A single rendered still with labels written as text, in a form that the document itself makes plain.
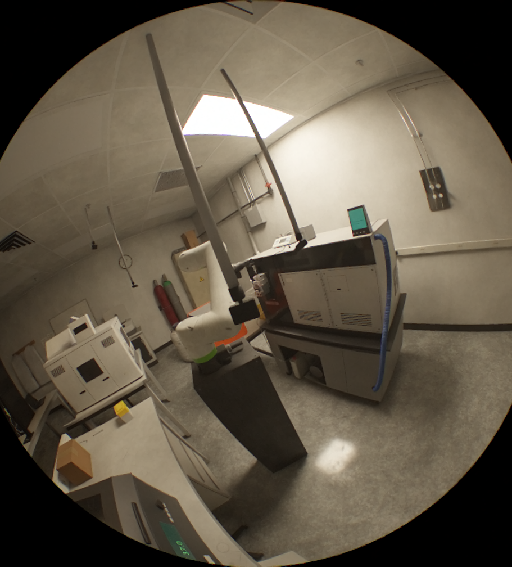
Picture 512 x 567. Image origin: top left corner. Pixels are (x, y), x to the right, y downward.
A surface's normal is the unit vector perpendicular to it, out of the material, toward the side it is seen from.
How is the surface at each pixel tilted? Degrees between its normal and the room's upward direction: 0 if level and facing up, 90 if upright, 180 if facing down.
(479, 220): 90
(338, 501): 0
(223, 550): 0
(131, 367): 90
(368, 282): 90
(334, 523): 0
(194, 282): 90
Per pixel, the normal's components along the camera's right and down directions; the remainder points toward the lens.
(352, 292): -0.71, 0.41
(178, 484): -0.35, -0.91
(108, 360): 0.61, -0.04
